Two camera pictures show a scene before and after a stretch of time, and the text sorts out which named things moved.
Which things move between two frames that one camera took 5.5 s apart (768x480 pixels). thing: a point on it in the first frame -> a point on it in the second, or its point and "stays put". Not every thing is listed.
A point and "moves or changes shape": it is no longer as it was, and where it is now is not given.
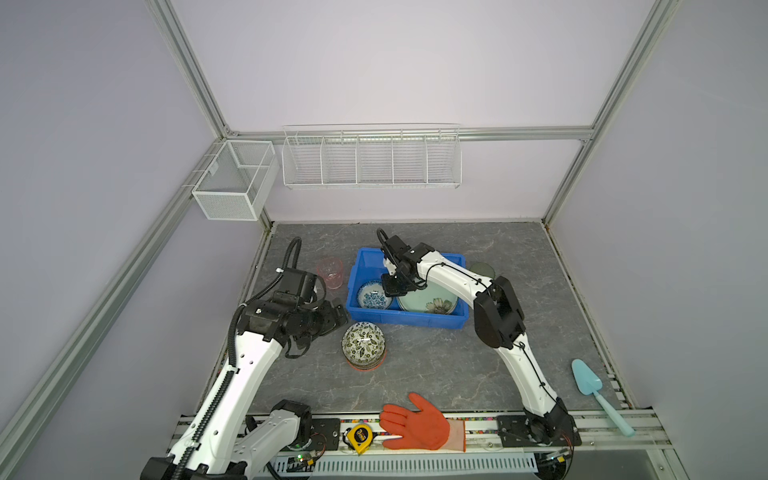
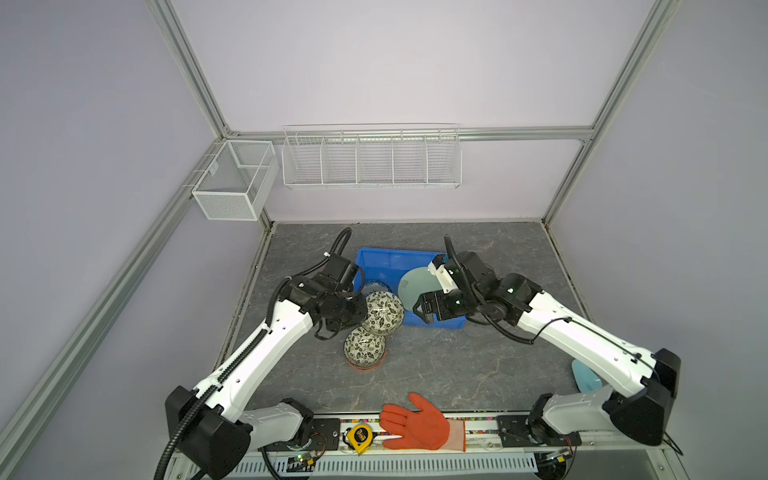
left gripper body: (311, 322) -> (347, 312)
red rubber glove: (424, 429) stays put
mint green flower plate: (434, 297) moves or changes shape
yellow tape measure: (359, 437) stays put
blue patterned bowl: (371, 296) stays put
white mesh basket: (236, 180) stays put
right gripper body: (396, 284) -> (453, 305)
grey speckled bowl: (363, 346) -> (385, 313)
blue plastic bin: (367, 265) stays put
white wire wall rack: (372, 156) stays put
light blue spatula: (587, 382) stays put
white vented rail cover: (374, 464) stays put
